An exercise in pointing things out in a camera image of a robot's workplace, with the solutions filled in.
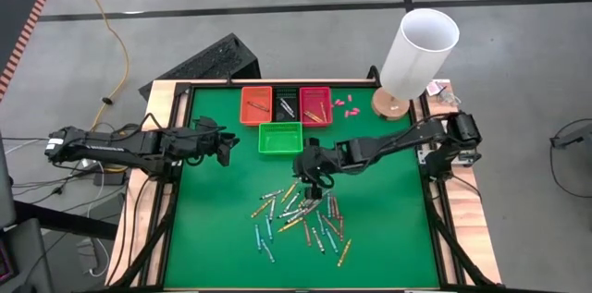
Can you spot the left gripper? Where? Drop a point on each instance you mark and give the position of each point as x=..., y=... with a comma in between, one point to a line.
x=203, y=145

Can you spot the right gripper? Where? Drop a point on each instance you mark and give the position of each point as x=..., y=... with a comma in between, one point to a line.
x=316, y=166

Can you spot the black crayon white wrapper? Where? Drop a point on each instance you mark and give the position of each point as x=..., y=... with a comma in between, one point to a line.
x=290, y=213
x=287, y=106
x=285, y=111
x=272, y=194
x=318, y=240
x=306, y=203
x=273, y=207
x=303, y=213

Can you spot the brown crayon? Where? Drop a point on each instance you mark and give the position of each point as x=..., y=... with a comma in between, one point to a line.
x=341, y=228
x=307, y=232
x=336, y=206
x=331, y=223
x=258, y=106

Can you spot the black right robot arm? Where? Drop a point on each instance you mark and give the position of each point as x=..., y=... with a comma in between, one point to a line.
x=393, y=140

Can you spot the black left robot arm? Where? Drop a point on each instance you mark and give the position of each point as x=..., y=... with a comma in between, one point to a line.
x=115, y=147

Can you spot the orange plastic basket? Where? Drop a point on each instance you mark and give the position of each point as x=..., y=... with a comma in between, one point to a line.
x=255, y=117

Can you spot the green plastic basket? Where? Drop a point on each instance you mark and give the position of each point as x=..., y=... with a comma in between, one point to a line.
x=280, y=137

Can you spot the black plastic basket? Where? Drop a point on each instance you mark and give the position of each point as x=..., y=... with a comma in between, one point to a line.
x=277, y=115

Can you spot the black perforated crate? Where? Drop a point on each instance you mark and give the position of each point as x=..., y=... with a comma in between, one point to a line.
x=208, y=64

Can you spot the red plastic basket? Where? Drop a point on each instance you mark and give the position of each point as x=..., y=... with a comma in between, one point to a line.
x=311, y=99

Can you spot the green table mat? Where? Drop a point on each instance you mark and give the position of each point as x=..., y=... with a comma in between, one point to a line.
x=222, y=247

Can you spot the small pink white card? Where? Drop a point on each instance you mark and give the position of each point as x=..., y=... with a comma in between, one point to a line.
x=435, y=87

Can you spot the clear plastic bag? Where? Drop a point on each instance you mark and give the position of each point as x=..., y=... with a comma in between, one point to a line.
x=449, y=97

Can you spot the white shade table lamp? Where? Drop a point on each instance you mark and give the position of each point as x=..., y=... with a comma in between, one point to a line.
x=416, y=62

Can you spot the black floor beam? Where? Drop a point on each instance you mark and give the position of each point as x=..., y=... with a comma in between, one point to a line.
x=60, y=221

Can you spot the grey upright panel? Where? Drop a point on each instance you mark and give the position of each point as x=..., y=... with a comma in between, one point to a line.
x=5, y=182

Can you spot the grey cabinet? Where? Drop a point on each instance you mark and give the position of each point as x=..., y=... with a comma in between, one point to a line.
x=28, y=256

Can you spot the black mat orange striped edge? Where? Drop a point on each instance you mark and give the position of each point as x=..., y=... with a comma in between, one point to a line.
x=14, y=25

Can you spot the black metal table frame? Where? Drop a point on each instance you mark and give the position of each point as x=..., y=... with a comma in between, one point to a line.
x=437, y=247

